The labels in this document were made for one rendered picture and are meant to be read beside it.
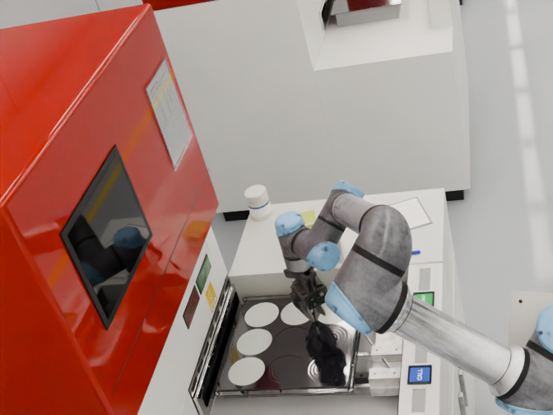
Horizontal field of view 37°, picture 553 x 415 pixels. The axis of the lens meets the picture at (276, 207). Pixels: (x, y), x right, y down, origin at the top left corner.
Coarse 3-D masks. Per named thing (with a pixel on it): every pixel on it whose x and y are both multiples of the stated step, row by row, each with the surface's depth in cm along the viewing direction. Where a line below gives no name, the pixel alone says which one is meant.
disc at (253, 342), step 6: (252, 330) 231; (258, 330) 231; (264, 330) 230; (246, 336) 230; (252, 336) 229; (258, 336) 229; (264, 336) 228; (270, 336) 228; (240, 342) 229; (246, 342) 228; (252, 342) 227; (258, 342) 227; (264, 342) 226; (270, 342) 226; (240, 348) 226; (246, 348) 226; (252, 348) 225; (258, 348) 225; (264, 348) 224; (246, 354) 224; (252, 354) 224
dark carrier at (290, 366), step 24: (240, 336) 231; (288, 336) 226; (312, 336) 224; (336, 336) 221; (264, 360) 221; (288, 360) 218; (312, 360) 216; (336, 360) 214; (264, 384) 213; (288, 384) 211; (312, 384) 209; (336, 384) 207
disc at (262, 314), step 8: (264, 304) 239; (272, 304) 238; (248, 312) 238; (256, 312) 237; (264, 312) 236; (272, 312) 235; (248, 320) 235; (256, 320) 234; (264, 320) 233; (272, 320) 233
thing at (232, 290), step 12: (228, 300) 238; (228, 312) 237; (216, 324) 230; (228, 324) 240; (216, 336) 227; (228, 336) 236; (216, 348) 226; (228, 348) 234; (216, 360) 229; (204, 372) 216; (216, 372) 225; (204, 384) 215; (216, 384) 223; (204, 408) 214
